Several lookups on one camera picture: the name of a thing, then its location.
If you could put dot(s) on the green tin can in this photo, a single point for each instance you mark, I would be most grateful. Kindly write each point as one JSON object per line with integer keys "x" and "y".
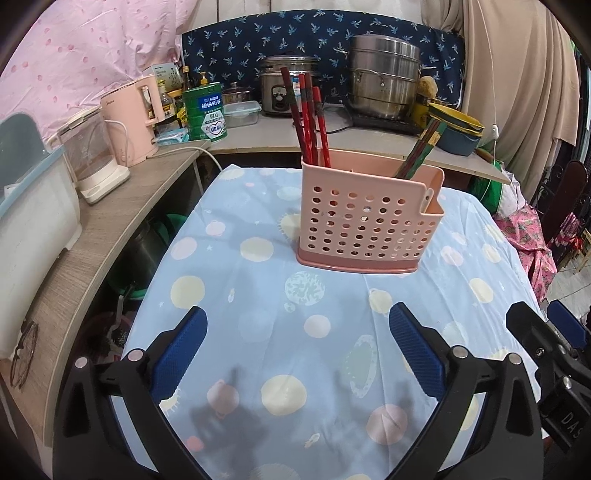
{"x": 205, "y": 113}

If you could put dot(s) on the pink perforated utensil holder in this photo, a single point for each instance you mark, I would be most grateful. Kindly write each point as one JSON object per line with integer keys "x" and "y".
{"x": 364, "y": 221}

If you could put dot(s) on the glass food container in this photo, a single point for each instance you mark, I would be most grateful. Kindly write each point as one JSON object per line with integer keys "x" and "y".
{"x": 242, "y": 114}

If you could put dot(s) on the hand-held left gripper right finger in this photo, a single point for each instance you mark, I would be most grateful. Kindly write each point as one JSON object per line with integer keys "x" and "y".
{"x": 418, "y": 355}

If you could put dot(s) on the black induction cooker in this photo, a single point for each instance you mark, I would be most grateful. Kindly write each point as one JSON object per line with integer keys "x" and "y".
{"x": 378, "y": 122}

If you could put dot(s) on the eyeglasses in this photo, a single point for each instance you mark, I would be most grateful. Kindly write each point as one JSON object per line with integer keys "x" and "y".
{"x": 23, "y": 355}

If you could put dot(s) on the green chopstick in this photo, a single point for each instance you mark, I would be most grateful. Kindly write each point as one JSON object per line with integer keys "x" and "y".
{"x": 429, "y": 134}

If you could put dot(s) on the red chopstick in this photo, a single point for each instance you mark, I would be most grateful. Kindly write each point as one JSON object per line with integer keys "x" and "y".
{"x": 291, "y": 94}
{"x": 310, "y": 99}
{"x": 322, "y": 127}
{"x": 303, "y": 92}

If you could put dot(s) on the pink electric kettle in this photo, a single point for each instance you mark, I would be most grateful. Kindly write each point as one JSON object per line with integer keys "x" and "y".
{"x": 131, "y": 124}

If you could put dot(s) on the light blue printed tablecloth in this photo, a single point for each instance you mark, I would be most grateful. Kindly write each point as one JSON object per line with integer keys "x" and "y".
{"x": 258, "y": 300}

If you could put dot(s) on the yellow pump bottle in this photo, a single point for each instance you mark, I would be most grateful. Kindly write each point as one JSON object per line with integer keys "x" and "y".
{"x": 202, "y": 79}

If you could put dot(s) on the small pot with glass lid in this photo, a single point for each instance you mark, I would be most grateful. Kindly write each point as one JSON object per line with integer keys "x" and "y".
{"x": 236, "y": 93}

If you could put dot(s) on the dark wooden chair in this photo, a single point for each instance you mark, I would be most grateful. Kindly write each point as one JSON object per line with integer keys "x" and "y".
{"x": 577, "y": 184}

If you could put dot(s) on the steel rice cooker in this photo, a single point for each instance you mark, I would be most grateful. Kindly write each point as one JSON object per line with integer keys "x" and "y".
{"x": 277, "y": 87}

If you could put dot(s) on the dark brown chopstick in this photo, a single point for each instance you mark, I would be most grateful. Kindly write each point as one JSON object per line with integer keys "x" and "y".
{"x": 402, "y": 170}
{"x": 412, "y": 159}

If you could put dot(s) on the brown loofah sponge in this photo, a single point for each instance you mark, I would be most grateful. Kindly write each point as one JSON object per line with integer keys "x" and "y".
{"x": 427, "y": 87}

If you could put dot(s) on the beige curtain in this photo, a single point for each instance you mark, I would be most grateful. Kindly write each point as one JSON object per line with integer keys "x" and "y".
{"x": 521, "y": 92}

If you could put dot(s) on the navy floral cloth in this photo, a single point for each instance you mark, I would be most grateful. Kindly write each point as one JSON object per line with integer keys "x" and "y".
{"x": 277, "y": 37}

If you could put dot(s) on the pink dotted curtain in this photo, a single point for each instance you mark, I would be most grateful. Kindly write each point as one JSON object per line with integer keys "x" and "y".
{"x": 83, "y": 50}

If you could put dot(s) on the stacked yellow blue bowls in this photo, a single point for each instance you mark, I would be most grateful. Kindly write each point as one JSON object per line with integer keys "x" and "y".
{"x": 455, "y": 117}

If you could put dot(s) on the white container with blue lid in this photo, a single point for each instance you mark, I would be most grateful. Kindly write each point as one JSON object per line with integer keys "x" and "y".
{"x": 32, "y": 207}

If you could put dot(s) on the wet wipes packet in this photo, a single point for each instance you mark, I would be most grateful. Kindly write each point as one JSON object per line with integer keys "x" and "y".
{"x": 171, "y": 136}

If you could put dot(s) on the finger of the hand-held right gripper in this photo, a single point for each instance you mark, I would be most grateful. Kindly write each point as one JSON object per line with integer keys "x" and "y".
{"x": 567, "y": 323}
{"x": 531, "y": 327}

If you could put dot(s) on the steel steamer pot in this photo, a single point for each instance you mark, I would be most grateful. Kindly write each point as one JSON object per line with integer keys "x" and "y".
{"x": 383, "y": 78}

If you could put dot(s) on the white glass blender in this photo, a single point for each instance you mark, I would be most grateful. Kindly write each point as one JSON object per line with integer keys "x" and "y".
{"x": 92, "y": 157}

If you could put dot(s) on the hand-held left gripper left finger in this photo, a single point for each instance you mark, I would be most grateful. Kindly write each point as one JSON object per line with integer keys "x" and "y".
{"x": 178, "y": 360}

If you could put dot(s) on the pink floral cloth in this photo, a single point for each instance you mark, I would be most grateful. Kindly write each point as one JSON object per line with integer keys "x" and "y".
{"x": 526, "y": 244}

